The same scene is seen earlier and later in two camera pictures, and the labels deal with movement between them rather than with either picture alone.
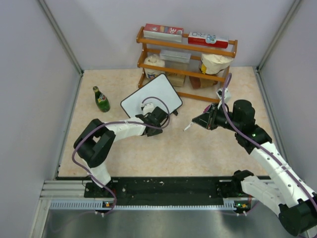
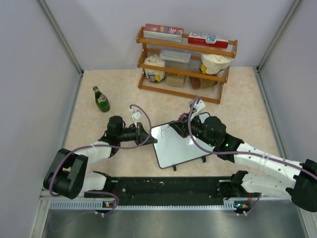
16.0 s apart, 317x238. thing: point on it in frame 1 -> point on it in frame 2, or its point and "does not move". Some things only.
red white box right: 207,39 does not move
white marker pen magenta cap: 204,110 -> 182,116
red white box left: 163,32 does not move
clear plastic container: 175,59 does not move
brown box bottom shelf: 197,83 does not move
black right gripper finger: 202,120 -> 180,127
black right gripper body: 212,123 -> 186,122
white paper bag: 214,64 does not move
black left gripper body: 156,131 -> 138,131
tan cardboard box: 177,79 does not move
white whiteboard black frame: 161,88 -> 172,148
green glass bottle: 102,101 does not move
